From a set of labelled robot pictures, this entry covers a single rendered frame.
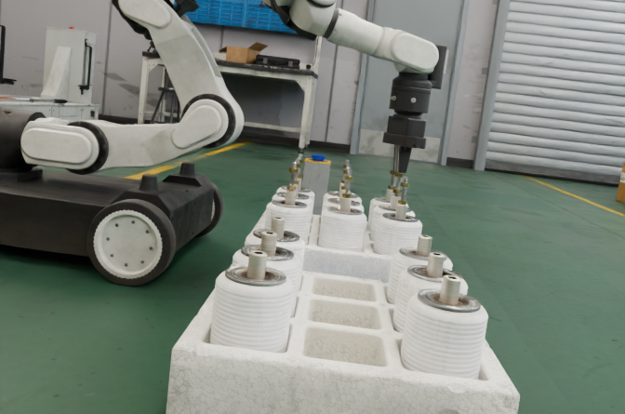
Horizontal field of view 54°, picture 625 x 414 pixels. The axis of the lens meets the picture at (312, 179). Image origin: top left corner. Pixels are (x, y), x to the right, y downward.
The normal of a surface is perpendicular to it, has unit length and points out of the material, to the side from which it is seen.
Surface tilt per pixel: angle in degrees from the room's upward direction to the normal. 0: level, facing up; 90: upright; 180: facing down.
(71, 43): 90
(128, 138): 90
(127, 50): 90
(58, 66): 66
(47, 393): 0
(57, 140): 90
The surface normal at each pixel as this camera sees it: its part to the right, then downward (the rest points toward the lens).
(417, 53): 0.22, 0.14
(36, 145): -0.07, 0.11
